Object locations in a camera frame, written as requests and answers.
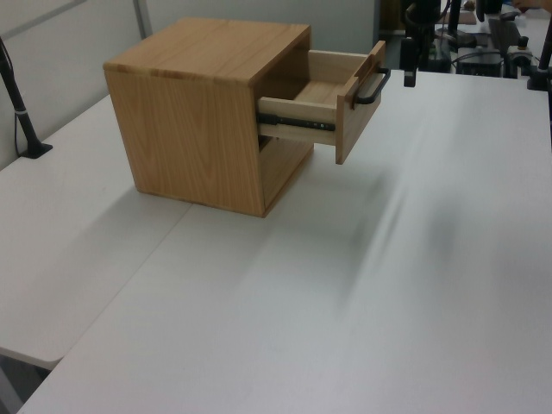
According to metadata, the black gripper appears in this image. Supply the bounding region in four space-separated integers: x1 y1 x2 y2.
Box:
400 0 442 89

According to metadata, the black monitor stand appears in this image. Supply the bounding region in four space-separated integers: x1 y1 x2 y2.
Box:
446 0 478 49

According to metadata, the black electronics box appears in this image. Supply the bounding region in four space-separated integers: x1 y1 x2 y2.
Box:
455 51 505 78

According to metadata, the black keyboard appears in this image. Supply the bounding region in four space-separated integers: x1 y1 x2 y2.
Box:
488 19 523 49

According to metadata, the emergency stop button box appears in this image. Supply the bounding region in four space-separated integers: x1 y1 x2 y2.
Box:
506 36 536 68

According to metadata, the black clamp stand pole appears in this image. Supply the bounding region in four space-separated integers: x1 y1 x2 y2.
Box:
525 23 552 91

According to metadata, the wooden cabinet box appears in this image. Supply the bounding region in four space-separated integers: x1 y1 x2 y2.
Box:
103 16 315 220

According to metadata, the wooden drawer with black handle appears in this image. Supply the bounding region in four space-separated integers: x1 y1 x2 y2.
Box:
257 41 392 166

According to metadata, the black camera stand pole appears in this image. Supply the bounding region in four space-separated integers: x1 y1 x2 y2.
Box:
0 35 54 159

